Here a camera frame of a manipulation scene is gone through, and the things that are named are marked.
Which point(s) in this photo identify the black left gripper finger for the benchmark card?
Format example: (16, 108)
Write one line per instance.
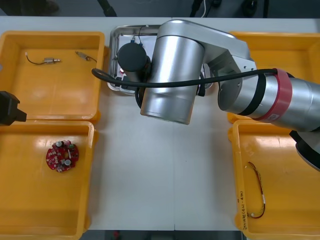
(12, 117)
(8, 101)

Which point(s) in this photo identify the steel tray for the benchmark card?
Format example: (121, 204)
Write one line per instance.
(113, 50)

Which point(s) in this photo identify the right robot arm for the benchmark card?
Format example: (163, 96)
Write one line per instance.
(175, 62)

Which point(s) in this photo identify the black stand leg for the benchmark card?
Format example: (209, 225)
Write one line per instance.
(195, 8)
(108, 10)

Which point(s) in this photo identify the yellow-orange plastic bin with handwriting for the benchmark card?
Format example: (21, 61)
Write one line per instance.
(282, 200)

